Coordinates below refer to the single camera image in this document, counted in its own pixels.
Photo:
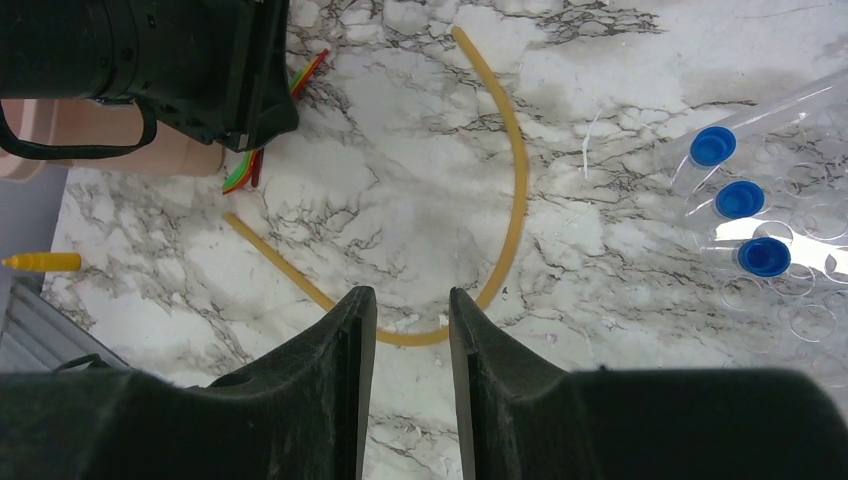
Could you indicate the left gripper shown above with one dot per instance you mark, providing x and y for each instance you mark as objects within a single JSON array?
[{"x": 215, "y": 71}]

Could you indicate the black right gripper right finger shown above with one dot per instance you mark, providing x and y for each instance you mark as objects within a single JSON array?
[{"x": 521, "y": 417}]

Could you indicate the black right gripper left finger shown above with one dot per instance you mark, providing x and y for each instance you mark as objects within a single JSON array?
[{"x": 298, "y": 412}]

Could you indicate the blue cap test tube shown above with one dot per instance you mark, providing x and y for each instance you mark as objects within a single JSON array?
[
  {"x": 687, "y": 161},
  {"x": 716, "y": 205},
  {"x": 763, "y": 257}
]

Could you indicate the clear acrylic tube rack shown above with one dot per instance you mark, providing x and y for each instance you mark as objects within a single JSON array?
[{"x": 799, "y": 318}]

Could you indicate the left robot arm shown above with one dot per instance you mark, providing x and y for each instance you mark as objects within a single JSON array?
[{"x": 68, "y": 49}]

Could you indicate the yellow plastic tip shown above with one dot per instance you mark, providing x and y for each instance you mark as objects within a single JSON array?
[{"x": 44, "y": 262}]

